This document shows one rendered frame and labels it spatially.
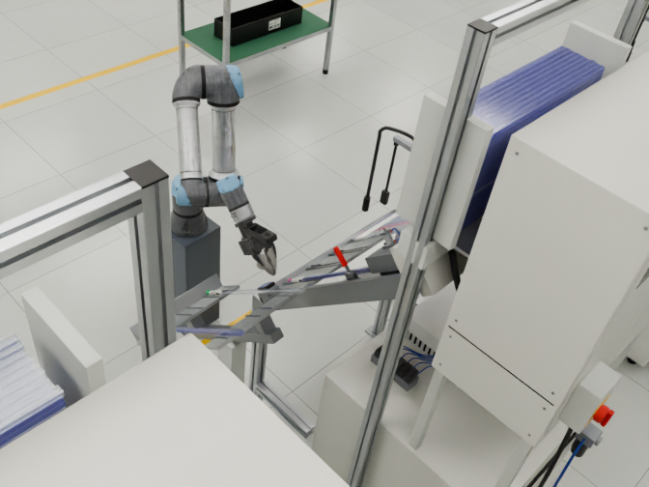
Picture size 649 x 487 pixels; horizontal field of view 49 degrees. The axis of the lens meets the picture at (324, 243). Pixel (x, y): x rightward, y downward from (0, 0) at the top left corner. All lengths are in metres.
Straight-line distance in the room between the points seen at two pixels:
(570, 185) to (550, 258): 0.17
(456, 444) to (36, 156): 2.82
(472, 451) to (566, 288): 0.87
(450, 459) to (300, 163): 2.32
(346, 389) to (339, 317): 1.04
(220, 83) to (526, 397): 1.46
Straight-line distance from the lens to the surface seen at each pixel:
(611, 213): 1.37
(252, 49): 4.42
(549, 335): 1.59
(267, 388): 2.62
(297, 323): 3.22
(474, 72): 1.37
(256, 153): 4.14
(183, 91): 2.51
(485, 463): 2.23
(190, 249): 2.77
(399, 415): 2.24
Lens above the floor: 2.45
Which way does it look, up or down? 43 degrees down
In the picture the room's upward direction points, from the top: 9 degrees clockwise
